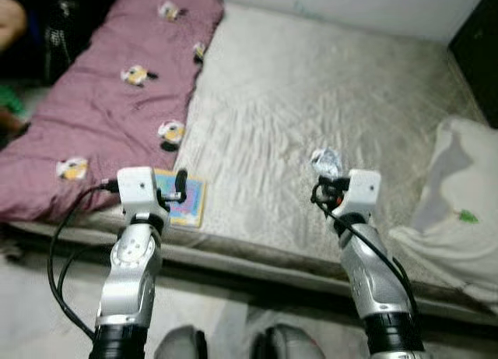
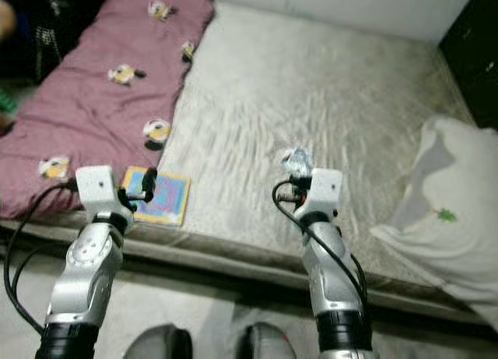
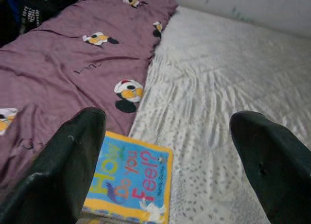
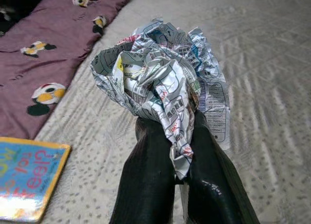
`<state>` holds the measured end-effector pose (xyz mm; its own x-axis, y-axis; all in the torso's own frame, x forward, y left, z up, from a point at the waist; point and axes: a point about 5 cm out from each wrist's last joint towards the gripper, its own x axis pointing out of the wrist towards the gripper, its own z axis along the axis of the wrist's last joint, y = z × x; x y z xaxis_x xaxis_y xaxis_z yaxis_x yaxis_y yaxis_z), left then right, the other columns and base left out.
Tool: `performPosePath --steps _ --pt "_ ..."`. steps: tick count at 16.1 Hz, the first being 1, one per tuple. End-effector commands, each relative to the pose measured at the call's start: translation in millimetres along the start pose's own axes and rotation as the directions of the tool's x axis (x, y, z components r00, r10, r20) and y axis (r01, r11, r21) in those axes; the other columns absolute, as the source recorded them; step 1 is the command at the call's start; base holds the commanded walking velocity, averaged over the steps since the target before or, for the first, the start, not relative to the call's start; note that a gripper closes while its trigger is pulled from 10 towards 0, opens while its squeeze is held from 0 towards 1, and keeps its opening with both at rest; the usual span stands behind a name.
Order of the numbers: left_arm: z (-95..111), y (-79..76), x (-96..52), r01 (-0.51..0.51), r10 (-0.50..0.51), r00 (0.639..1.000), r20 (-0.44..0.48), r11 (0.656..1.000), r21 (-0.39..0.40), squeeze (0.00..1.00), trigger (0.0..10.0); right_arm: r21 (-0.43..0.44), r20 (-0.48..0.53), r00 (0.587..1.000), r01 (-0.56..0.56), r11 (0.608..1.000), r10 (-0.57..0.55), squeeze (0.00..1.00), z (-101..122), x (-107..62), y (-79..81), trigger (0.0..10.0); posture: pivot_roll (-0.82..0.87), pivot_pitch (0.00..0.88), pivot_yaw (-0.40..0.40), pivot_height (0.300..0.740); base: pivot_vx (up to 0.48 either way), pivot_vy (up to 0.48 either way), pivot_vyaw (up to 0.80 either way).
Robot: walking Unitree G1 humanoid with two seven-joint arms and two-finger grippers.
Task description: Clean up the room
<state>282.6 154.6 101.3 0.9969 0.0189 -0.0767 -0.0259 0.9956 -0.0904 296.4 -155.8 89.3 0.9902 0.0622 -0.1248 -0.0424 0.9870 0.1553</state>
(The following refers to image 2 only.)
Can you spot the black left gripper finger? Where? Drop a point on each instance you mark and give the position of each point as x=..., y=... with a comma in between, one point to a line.
x=149, y=184

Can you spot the clear plastic wrapper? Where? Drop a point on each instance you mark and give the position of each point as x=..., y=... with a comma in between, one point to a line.
x=297, y=160

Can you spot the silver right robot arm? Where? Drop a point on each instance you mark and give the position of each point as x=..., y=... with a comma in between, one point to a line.
x=331, y=281

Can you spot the yellow blue picture book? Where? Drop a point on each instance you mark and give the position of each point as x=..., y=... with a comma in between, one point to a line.
x=171, y=203

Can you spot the mauve penguin print blanket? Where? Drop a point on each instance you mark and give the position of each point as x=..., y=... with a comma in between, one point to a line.
x=93, y=117

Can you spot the white patterned mattress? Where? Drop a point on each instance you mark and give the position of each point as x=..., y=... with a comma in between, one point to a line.
x=280, y=102

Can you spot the grey robot left leg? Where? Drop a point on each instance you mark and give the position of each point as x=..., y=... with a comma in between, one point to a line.
x=156, y=343

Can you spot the grey robot leg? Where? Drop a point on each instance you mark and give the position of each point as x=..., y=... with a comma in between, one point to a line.
x=272, y=343
x=156, y=343

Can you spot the grey robot right leg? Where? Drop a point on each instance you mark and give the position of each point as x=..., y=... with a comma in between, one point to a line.
x=272, y=343

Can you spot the green object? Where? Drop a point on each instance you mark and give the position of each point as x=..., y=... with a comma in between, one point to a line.
x=6, y=102

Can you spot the white pillow green leaf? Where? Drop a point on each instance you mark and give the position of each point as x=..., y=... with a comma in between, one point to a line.
x=459, y=188

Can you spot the black bag white print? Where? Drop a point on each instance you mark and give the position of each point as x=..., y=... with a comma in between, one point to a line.
x=50, y=40

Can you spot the person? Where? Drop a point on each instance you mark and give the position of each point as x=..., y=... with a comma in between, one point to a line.
x=6, y=20

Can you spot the black cabinet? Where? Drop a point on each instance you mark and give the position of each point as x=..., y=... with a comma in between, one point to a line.
x=475, y=55

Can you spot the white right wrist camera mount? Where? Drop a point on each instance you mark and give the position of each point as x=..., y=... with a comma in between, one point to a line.
x=327, y=189

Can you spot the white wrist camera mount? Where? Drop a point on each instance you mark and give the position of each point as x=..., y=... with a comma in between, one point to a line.
x=97, y=186
x=327, y=189

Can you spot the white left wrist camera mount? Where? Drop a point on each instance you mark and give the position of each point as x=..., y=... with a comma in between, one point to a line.
x=97, y=186

